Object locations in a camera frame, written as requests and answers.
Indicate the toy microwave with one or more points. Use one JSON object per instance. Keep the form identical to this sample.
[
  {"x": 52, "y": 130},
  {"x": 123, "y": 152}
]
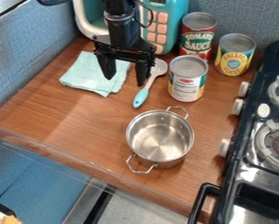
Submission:
[{"x": 161, "y": 20}]

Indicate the silver pot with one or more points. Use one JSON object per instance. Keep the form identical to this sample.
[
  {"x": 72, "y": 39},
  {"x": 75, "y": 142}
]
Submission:
[{"x": 160, "y": 138}]

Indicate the yellow and green can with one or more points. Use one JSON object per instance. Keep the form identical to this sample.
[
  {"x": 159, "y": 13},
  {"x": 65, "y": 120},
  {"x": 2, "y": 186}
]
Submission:
[{"x": 187, "y": 79}]

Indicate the toy stove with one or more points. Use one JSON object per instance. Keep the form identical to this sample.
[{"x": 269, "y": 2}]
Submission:
[{"x": 258, "y": 140}]

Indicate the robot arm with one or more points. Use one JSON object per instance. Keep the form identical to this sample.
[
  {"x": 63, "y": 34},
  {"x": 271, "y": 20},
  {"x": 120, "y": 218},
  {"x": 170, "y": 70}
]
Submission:
[{"x": 117, "y": 6}]

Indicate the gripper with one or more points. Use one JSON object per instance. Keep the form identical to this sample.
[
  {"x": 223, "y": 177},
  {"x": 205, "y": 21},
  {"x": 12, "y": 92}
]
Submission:
[{"x": 123, "y": 36}]

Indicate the red tomato sauce can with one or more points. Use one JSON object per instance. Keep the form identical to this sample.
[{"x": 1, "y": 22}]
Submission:
[{"x": 197, "y": 36}]

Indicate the yellow pineapple can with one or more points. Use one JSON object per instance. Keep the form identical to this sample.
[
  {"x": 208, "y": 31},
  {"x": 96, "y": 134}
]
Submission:
[{"x": 234, "y": 55}]

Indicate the light blue cloth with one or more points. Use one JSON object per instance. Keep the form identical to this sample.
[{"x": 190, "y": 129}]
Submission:
[{"x": 95, "y": 73}]

